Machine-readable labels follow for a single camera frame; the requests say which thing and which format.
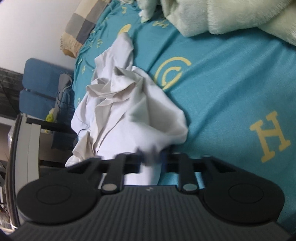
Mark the white polo shirt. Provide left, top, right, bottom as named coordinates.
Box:
left=66, top=33, right=188, bottom=185

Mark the yellow green plush toy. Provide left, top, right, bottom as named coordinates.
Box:
left=45, top=108, right=58, bottom=123

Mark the grey cloth on chair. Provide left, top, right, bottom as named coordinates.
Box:
left=55, top=73, right=72, bottom=109

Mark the white desk with black legs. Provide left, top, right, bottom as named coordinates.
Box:
left=6, top=113, right=74, bottom=230

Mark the teal patterned bed sheet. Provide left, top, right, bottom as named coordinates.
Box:
left=72, top=1, right=295, bottom=233

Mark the blue covered chair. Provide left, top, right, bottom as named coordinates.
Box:
left=19, top=89, right=75, bottom=125
left=22, top=58, right=73, bottom=98

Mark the dark window grille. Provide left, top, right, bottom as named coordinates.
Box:
left=0, top=68, right=23, bottom=120

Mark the plaid checkered pillow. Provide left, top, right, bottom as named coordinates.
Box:
left=60, top=0, right=110, bottom=58

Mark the green cartoon fleece blanket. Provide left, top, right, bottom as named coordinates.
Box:
left=136, top=0, right=296, bottom=46

